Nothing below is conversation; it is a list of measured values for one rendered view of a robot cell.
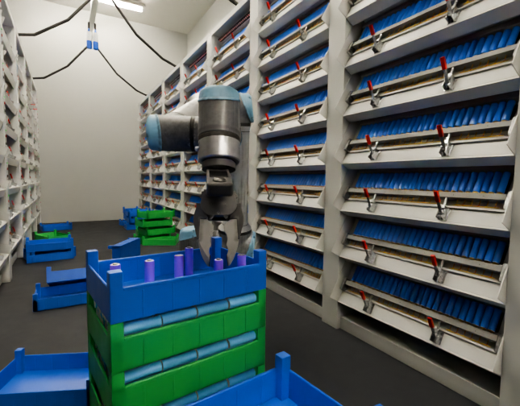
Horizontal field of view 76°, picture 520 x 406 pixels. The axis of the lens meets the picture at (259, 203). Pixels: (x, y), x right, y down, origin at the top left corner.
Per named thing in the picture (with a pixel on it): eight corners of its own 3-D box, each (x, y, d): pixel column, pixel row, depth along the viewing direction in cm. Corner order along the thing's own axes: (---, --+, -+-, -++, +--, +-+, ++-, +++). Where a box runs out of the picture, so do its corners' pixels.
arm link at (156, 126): (191, 89, 140) (139, 111, 78) (221, 90, 140) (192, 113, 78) (192, 118, 145) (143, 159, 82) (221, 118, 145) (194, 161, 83)
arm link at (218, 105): (241, 101, 79) (239, 78, 70) (241, 151, 77) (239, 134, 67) (201, 101, 79) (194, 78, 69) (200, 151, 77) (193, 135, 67)
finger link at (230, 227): (241, 263, 71) (235, 221, 72) (243, 263, 65) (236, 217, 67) (226, 266, 70) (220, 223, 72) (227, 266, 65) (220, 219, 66)
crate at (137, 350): (218, 298, 85) (218, 267, 85) (266, 326, 69) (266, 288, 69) (87, 328, 67) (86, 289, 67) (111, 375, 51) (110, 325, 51)
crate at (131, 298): (218, 267, 85) (218, 236, 84) (266, 288, 69) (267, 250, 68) (86, 289, 67) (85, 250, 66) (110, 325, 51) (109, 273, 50)
